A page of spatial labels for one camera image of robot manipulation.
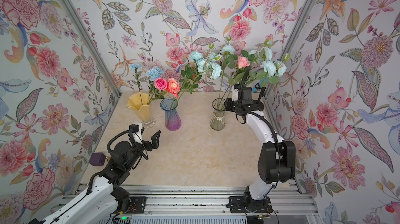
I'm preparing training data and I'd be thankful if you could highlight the clear glass vase with twine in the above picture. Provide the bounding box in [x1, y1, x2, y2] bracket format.
[210, 98, 226, 131]

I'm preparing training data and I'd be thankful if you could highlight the light blue rose spray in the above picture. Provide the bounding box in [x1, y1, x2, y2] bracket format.
[238, 39, 290, 86]

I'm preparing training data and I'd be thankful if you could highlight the light blue peony spray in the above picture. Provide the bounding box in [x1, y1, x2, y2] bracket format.
[177, 44, 235, 99]

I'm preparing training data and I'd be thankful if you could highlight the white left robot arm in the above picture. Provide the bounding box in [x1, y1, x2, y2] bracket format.
[30, 128, 161, 224]

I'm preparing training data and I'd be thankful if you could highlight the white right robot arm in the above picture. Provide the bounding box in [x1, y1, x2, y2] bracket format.
[225, 84, 296, 212]

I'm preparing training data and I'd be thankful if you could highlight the purple blue glass vase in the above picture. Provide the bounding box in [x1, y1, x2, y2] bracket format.
[160, 98, 181, 131]

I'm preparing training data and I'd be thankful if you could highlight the yellow fluted glass vase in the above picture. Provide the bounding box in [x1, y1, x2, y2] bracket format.
[126, 92, 156, 129]

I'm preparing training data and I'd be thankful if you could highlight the blue microphone on black stand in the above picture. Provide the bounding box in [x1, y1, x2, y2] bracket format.
[252, 79, 269, 93]

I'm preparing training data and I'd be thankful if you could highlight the small purple box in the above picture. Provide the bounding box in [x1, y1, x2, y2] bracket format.
[89, 153, 107, 167]

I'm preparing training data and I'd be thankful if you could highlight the light pink rose stem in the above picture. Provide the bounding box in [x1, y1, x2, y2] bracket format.
[218, 56, 251, 121]

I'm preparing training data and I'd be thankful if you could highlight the coral red rose stem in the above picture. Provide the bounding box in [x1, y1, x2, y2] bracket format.
[167, 79, 181, 99]

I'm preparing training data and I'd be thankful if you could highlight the magenta pink rose stem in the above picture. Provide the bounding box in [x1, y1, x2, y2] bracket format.
[149, 78, 167, 104]

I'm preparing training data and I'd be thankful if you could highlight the blue carnation stem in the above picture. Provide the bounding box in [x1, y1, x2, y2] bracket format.
[129, 63, 165, 105]

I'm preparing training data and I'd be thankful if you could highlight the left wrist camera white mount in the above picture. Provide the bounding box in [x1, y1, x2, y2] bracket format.
[128, 123, 144, 145]

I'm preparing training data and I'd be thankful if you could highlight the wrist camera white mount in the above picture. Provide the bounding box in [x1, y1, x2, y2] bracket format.
[231, 87, 239, 102]
[128, 123, 144, 145]

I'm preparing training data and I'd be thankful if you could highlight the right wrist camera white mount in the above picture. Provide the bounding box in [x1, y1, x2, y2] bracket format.
[231, 87, 239, 102]

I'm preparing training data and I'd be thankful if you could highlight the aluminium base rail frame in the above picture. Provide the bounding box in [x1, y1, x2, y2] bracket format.
[49, 184, 323, 224]

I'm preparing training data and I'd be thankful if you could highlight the aluminium corner frame post right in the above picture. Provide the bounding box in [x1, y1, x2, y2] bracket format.
[265, 0, 329, 98]

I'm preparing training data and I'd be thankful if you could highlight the aluminium corner frame post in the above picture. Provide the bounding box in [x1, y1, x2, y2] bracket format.
[265, 0, 329, 98]
[60, 0, 122, 99]

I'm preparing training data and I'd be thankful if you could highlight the aluminium corner frame post left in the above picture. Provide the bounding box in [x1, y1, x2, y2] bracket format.
[60, 0, 122, 99]

